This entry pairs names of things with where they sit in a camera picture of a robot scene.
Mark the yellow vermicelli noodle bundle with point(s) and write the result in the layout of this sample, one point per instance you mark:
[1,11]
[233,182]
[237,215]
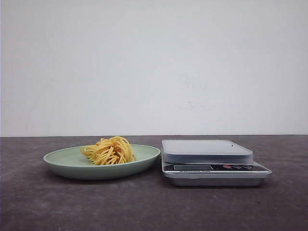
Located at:
[112,151]

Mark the silver electronic kitchen scale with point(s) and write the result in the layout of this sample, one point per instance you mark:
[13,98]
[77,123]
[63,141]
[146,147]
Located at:
[210,163]

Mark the light green plate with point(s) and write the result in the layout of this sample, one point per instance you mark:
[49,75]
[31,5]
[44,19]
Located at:
[70,163]

